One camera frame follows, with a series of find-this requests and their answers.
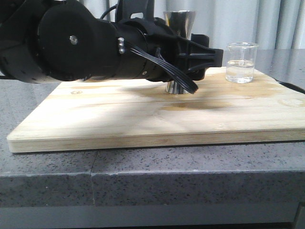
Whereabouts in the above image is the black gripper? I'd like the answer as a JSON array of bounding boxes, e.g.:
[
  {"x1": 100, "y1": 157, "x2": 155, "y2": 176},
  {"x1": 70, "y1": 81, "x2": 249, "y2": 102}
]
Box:
[{"x1": 138, "y1": 18, "x2": 224, "y2": 81}]

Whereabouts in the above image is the steel hourglass jigger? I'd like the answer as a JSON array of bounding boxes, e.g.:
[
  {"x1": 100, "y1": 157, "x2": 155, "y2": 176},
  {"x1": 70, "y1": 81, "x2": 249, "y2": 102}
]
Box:
[{"x1": 163, "y1": 10, "x2": 196, "y2": 94}]

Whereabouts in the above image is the small glass beaker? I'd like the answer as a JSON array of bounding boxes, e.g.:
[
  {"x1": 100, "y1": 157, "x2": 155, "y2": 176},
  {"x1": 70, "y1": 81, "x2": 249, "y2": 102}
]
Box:
[{"x1": 225, "y1": 42, "x2": 259, "y2": 83}]

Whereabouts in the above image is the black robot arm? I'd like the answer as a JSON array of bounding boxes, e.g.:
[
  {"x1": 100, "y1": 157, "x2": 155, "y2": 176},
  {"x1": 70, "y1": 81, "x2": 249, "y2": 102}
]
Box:
[{"x1": 0, "y1": 0, "x2": 223, "y2": 83}]

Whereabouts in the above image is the light wooden cutting board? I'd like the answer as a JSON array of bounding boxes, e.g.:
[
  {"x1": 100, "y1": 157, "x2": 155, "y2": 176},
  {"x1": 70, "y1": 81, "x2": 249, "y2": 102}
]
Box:
[{"x1": 7, "y1": 68, "x2": 305, "y2": 153}]

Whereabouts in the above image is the black ribbon cable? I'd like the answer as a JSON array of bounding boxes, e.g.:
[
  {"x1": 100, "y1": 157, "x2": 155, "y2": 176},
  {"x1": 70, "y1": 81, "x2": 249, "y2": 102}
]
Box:
[{"x1": 130, "y1": 46, "x2": 200, "y2": 94}]

